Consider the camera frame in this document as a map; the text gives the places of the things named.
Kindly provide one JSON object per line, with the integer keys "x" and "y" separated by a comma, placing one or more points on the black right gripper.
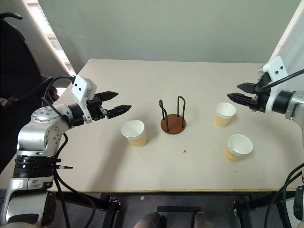
{"x": 261, "y": 102}

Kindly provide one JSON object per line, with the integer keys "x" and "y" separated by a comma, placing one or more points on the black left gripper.
{"x": 95, "y": 112}

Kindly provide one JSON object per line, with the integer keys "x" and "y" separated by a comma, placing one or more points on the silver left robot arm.
{"x": 33, "y": 135}

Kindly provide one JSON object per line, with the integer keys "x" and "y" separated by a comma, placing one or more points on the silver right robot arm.
{"x": 294, "y": 104}

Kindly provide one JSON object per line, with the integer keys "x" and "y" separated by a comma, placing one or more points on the yellow ribbed paper cup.
{"x": 222, "y": 121}
{"x": 234, "y": 155}
{"x": 136, "y": 140}

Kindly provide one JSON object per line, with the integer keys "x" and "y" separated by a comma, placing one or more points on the white slanted panel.
{"x": 40, "y": 35}
{"x": 292, "y": 35}

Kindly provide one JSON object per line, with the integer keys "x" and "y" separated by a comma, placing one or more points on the black chair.
{"x": 14, "y": 59}

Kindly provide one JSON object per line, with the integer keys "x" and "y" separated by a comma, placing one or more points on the dark rounded shape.
{"x": 204, "y": 221}
{"x": 149, "y": 221}

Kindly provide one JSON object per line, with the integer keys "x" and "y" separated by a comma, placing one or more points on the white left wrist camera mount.
{"x": 80, "y": 89}

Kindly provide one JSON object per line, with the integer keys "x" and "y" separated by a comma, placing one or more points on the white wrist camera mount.
{"x": 276, "y": 66}
{"x": 80, "y": 89}

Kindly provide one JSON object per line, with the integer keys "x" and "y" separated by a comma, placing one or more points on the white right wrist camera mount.
{"x": 276, "y": 66}

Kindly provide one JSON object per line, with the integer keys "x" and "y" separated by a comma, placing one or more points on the black table frame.
{"x": 178, "y": 195}

